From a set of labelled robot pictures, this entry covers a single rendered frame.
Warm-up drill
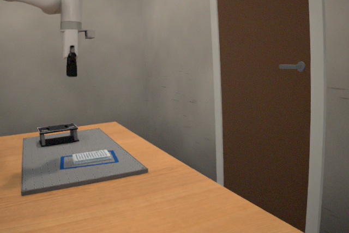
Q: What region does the black raised platform on two legs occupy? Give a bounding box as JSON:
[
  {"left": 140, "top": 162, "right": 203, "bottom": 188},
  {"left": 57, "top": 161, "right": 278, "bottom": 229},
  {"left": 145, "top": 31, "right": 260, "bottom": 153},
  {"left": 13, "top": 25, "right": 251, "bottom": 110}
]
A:
[{"left": 38, "top": 123, "right": 79, "bottom": 147}]

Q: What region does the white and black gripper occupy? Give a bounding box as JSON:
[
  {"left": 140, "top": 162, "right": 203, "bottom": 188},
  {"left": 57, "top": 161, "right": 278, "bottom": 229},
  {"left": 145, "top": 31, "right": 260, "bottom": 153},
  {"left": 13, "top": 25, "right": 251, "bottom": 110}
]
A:
[{"left": 61, "top": 29, "right": 81, "bottom": 77}]

